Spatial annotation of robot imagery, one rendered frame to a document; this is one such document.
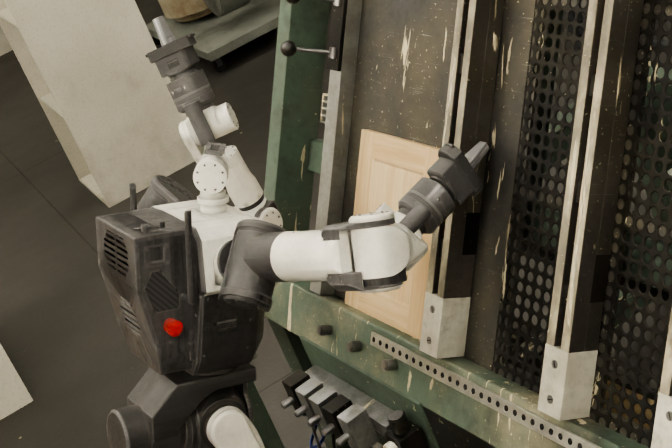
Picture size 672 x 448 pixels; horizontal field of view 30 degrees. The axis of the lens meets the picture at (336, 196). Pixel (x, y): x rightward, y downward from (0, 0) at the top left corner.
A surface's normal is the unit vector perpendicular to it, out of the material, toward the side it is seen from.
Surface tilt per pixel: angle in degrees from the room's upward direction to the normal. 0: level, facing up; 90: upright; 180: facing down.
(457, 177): 90
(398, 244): 83
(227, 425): 90
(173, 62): 78
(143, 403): 22
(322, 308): 59
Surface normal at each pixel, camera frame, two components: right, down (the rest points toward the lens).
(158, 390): -0.62, -0.59
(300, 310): -0.85, 0.00
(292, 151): 0.52, 0.18
